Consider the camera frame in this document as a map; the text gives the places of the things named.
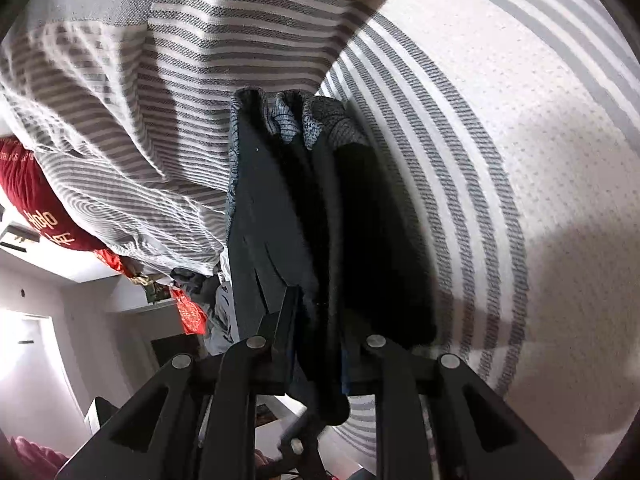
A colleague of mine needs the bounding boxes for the white striped bed sheet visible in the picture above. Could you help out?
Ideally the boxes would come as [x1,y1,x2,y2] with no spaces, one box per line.
[315,0,640,463]

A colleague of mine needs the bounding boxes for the grey clothes pile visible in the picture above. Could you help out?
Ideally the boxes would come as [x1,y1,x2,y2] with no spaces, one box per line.
[170,266,240,357]

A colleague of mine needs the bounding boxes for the white bed headboard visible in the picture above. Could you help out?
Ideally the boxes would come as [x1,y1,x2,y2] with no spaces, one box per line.
[0,200,181,317]

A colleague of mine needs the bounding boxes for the red cushion with gold print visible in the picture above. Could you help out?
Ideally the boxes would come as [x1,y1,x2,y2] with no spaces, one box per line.
[170,287,210,336]

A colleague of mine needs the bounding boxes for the grey striped duvet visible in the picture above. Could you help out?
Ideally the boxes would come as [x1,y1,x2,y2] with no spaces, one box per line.
[0,0,416,277]

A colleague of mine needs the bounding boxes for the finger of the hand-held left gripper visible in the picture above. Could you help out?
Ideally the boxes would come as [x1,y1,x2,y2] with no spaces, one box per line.
[277,410,332,480]

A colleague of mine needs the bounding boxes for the pink cloth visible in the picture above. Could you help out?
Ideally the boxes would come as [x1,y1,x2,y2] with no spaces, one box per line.
[9,435,69,480]

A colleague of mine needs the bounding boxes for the dark red pillow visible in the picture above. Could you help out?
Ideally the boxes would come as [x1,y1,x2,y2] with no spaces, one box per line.
[0,136,108,252]

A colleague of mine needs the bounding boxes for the red cloth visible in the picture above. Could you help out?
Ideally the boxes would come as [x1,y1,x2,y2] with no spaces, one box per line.
[92,247,138,278]

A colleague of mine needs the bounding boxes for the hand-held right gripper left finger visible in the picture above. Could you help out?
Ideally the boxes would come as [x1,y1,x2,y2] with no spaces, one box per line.
[55,285,302,480]

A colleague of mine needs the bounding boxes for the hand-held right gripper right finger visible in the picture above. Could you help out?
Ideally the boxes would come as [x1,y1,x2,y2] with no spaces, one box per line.
[344,335,576,480]

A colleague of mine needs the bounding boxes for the white door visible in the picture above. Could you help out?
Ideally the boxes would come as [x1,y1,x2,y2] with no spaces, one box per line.
[0,310,88,443]

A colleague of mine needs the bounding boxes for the black pants with floral trim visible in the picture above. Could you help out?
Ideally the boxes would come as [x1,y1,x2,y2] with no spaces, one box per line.
[225,87,441,426]

